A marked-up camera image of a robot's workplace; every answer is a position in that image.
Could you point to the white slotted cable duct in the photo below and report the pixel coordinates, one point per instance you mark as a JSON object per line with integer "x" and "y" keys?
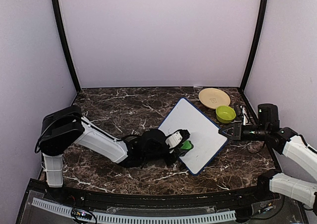
{"x": 115, "y": 215}

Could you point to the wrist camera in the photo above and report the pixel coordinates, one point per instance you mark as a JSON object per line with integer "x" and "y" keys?
{"x": 178, "y": 137}
{"x": 242, "y": 114}

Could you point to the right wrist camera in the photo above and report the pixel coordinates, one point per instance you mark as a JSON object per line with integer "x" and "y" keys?
{"x": 242, "y": 114}

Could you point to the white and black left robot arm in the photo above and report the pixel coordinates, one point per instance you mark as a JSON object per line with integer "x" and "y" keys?
{"x": 68, "y": 126}

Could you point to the black left frame post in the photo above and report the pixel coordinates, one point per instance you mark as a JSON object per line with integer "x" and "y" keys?
{"x": 65, "y": 46}

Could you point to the green bone shaped eraser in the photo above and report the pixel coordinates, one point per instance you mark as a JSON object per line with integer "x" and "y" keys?
{"x": 187, "y": 145}

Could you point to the blue framed whiteboard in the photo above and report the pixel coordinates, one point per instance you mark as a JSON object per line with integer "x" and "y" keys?
{"x": 204, "y": 135}

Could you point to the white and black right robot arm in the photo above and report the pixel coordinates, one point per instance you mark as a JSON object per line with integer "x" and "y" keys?
{"x": 286, "y": 142}

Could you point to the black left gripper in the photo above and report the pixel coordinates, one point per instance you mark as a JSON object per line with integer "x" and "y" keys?
{"x": 169, "y": 161}

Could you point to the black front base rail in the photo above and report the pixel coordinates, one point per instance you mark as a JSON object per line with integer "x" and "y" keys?
{"x": 235, "y": 199}

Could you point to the lime green bowl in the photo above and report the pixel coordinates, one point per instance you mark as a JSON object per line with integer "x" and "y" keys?
{"x": 225, "y": 114}

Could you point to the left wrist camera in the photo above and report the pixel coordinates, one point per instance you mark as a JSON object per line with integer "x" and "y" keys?
{"x": 178, "y": 137}

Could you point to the black right frame post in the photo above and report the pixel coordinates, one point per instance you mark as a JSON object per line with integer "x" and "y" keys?
{"x": 254, "y": 45}

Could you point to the beige plate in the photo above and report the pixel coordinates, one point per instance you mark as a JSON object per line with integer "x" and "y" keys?
{"x": 212, "y": 98}

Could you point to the black frame post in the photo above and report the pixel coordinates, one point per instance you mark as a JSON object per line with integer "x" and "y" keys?
{"x": 65, "y": 46}
{"x": 254, "y": 45}

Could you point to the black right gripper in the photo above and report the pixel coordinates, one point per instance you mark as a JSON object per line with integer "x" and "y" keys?
{"x": 237, "y": 131}

